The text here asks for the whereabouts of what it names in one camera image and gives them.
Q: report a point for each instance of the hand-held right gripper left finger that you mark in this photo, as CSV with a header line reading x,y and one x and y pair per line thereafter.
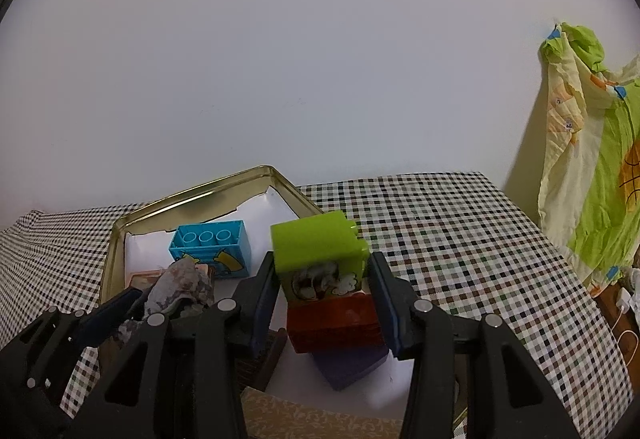
x,y
262,304

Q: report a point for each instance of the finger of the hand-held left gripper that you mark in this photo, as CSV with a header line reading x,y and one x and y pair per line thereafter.
x,y
110,319

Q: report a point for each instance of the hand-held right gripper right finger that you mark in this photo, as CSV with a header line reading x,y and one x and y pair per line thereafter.
x,y
385,309

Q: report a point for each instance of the red toy block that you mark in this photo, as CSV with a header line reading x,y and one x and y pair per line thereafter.
x,y
335,324

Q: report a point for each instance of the pink picture frame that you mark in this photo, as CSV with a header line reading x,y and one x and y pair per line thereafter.
x,y
145,278

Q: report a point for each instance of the brown toy brick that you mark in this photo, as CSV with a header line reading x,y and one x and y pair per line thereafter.
x,y
267,359

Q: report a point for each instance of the blue toy block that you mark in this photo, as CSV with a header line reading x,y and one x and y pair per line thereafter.
x,y
230,259

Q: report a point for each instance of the purple block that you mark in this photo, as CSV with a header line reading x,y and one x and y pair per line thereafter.
x,y
345,366

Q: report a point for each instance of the grey patterned fabric pouch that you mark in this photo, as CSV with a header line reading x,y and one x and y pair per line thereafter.
x,y
180,281

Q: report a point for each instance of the green toy block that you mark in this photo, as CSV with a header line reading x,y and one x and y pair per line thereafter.
x,y
315,239

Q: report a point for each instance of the gold tin box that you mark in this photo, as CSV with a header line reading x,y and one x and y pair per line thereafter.
x,y
200,191

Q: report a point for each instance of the checkered tablecloth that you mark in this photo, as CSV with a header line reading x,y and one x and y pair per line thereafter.
x,y
450,244

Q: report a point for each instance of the green yellow printed cloth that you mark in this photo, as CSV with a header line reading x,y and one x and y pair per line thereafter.
x,y
590,169

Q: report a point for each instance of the pale crumpled plastic wrap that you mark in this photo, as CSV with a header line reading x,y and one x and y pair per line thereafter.
x,y
635,276

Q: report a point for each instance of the white wall charger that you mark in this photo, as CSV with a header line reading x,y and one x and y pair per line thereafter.
x,y
625,303

